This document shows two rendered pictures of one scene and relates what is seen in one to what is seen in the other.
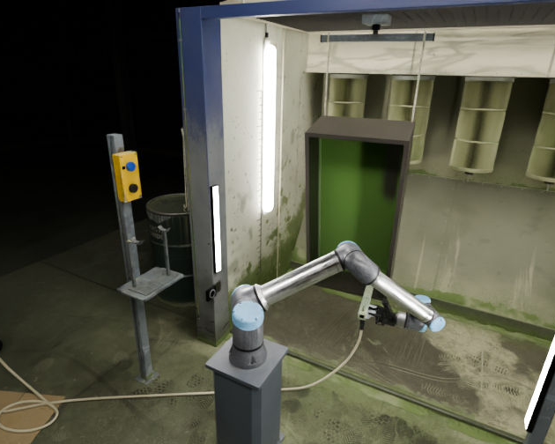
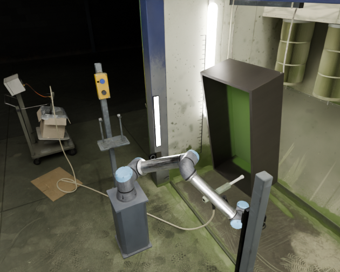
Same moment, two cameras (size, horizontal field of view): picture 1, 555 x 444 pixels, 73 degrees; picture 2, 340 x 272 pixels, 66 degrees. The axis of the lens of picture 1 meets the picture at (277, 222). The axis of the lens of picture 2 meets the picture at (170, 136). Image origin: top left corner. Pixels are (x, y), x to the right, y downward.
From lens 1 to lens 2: 136 cm
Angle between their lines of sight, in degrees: 34
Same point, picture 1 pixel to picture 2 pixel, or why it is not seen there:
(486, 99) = not seen: outside the picture
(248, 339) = (120, 186)
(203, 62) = (147, 22)
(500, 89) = not seen: outside the picture
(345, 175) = (245, 103)
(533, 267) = not seen: outside the picture
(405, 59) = (334, 9)
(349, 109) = (291, 48)
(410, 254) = (317, 173)
